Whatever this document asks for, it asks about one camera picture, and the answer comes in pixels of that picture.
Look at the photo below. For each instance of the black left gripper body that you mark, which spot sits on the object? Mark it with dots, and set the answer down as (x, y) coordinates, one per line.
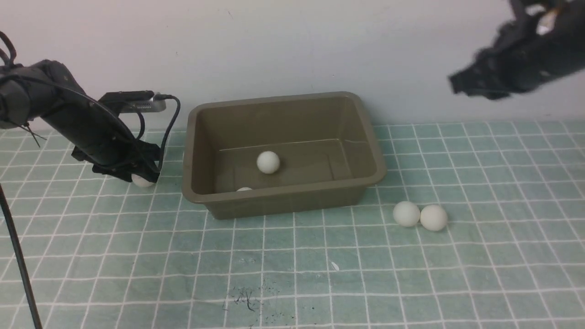
(122, 160)

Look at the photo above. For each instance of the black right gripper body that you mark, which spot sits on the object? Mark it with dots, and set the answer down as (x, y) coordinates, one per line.
(543, 43)

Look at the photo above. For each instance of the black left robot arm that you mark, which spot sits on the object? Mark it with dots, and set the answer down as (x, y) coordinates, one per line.
(47, 90)

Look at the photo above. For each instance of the green checkered table cloth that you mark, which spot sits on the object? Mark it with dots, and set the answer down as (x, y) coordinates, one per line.
(104, 254)

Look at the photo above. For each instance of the black stand pole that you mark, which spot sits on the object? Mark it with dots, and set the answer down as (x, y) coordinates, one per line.
(20, 259)

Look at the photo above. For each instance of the brown plastic bin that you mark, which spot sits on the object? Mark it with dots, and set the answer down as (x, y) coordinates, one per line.
(328, 150)

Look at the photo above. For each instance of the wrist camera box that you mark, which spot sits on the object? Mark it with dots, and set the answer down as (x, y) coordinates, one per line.
(131, 101)

